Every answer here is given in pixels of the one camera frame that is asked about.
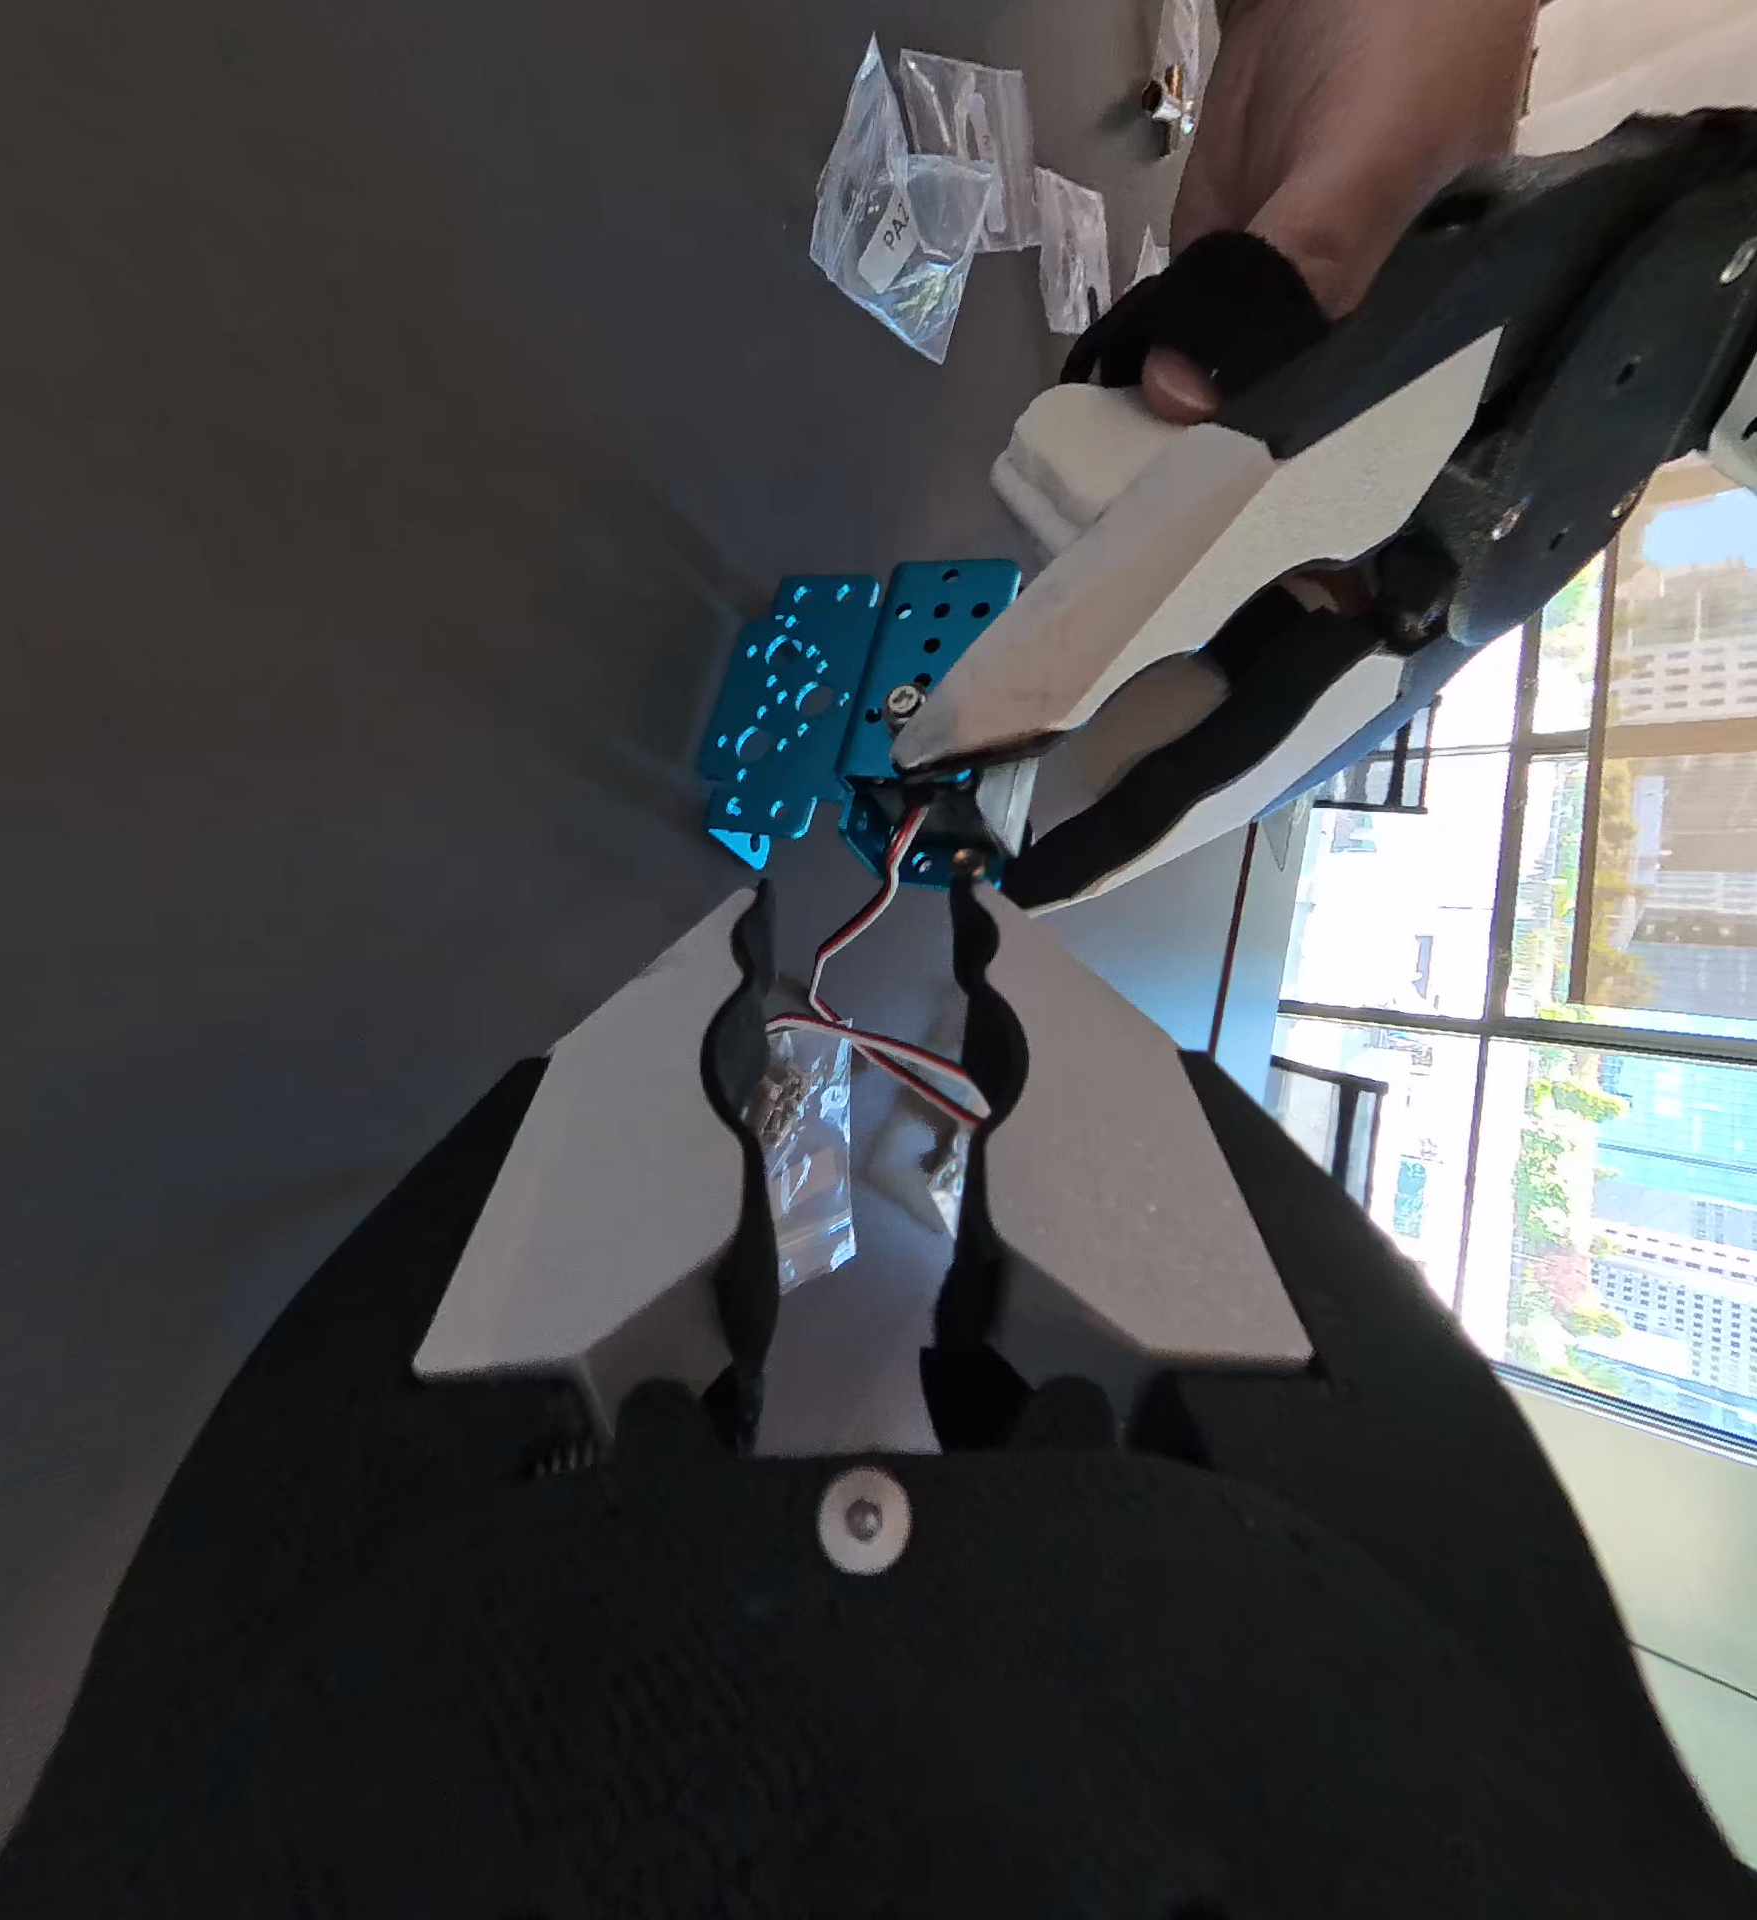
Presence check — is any clear bag of screws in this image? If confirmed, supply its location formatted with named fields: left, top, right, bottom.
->
left=733, top=1017, right=858, bottom=1294

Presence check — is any blue bracket with black servo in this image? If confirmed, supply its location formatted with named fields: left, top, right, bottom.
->
left=834, top=558, right=1043, bottom=889

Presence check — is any person's left hand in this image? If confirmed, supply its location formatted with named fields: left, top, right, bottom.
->
left=1140, top=0, right=1546, bottom=425

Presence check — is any red white black servo cable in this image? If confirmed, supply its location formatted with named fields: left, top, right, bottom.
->
left=807, top=811, right=994, bottom=1129

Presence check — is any dark desk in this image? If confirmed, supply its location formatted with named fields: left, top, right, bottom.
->
left=0, top=0, right=1254, bottom=1920

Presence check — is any blue perforated metal plate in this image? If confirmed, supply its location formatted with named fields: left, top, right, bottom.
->
left=695, top=575, right=884, bottom=876

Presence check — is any large window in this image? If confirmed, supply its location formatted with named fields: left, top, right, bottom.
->
left=1213, top=449, right=1757, bottom=1487

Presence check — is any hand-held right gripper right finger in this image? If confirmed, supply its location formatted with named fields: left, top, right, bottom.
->
left=923, top=882, right=1314, bottom=1455

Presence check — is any labelled clear plastic bag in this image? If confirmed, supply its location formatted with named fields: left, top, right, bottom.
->
left=810, top=37, right=994, bottom=365

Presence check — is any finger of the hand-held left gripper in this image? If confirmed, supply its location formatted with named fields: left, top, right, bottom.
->
left=894, top=331, right=1504, bottom=776
left=999, top=600, right=1469, bottom=917

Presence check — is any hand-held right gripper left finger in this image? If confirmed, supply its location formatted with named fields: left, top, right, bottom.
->
left=414, top=882, right=791, bottom=1455

